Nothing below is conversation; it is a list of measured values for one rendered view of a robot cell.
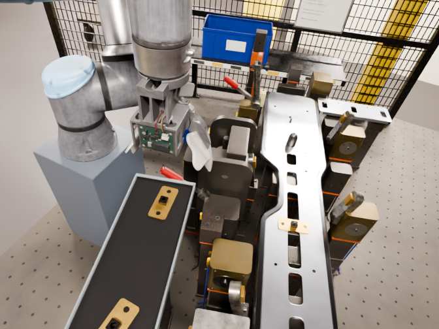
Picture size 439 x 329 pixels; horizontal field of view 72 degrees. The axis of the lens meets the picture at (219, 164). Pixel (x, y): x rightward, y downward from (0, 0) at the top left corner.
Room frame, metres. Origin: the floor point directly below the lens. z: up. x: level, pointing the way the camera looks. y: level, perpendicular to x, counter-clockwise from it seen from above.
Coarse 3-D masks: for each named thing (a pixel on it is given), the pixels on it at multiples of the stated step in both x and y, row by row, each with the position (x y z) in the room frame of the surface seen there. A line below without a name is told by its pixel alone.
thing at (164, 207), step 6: (162, 192) 0.41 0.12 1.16; (174, 192) 0.41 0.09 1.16; (156, 198) 0.39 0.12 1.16; (162, 198) 0.39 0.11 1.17; (168, 198) 0.39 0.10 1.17; (174, 198) 0.39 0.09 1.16; (156, 204) 0.37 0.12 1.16; (162, 204) 0.37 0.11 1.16; (168, 204) 0.38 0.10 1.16; (150, 210) 0.36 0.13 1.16; (156, 210) 0.36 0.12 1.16; (162, 210) 0.36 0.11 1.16; (168, 210) 0.36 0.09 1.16; (150, 216) 0.34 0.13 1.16; (156, 216) 0.34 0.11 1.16; (162, 216) 0.35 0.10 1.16
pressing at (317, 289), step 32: (288, 96) 1.12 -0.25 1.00; (288, 128) 0.90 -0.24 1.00; (320, 128) 0.93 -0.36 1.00; (320, 160) 0.75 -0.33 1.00; (288, 192) 0.59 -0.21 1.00; (320, 192) 0.61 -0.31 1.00; (320, 224) 0.49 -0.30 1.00; (256, 256) 0.38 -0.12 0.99; (320, 256) 0.39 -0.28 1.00; (256, 288) 0.29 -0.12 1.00; (288, 288) 0.30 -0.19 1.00; (320, 288) 0.31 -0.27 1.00; (256, 320) 0.22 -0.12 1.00; (288, 320) 0.23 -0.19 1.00; (320, 320) 0.24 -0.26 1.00
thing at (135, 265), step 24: (144, 192) 0.40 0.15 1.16; (168, 192) 0.41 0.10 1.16; (120, 216) 0.34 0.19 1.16; (144, 216) 0.34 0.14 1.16; (168, 216) 0.35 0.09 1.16; (120, 240) 0.28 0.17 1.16; (144, 240) 0.29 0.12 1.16; (168, 240) 0.30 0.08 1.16; (120, 264) 0.24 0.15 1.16; (144, 264) 0.24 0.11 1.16; (168, 264) 0.25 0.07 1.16; (96, 288) 0.19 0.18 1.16; (120, 288) 0.20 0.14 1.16; (144, 288) 0.20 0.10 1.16; (96, 312) 0.15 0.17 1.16; (144, 312) 0.16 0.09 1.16
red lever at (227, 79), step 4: (228, 76) 0.95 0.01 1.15; (224, 80) 0.95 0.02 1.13; (228, 80) 0.94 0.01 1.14; (232, 80) 0.95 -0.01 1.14; (232, 84) 0.94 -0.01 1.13; (236, 84) 0.95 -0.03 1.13; (236, 88) 0.94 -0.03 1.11; (240, 88) 0.95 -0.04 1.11; (240, 92) 0.94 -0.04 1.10; (244, 92) 0.94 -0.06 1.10; (244, 96) 0.94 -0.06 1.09; (248, 96) 0.94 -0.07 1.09; (252, 96) 0.95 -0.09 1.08; (252, 100) 0.94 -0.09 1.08
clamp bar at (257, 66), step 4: (252, 64) 0.95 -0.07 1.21; (256, 64) 0.94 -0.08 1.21; (260, 64) 0.96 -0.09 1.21; (268, 64) 0.94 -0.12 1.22; (252, 68) 0.94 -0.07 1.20; (256, 68) 0.93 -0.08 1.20; (260, 68) 0.93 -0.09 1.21; (264, 68) 0.94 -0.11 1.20; (268, 68) 0.94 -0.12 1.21; (256, 72) 0.93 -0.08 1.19; (260, 72) 0.93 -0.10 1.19; (256, 76) 0.93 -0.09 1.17; (260, 76) 0.94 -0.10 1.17; (256, 80) 0.93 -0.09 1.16; (260, 80) 0.96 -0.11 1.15; (256, 84) 0.93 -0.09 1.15; (260, 84) 0.96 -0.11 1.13; (256, 88) 0.93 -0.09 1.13; (256, 92) 0.93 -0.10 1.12; (256, 96) 0.93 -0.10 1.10; (256, 100) 0.93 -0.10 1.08
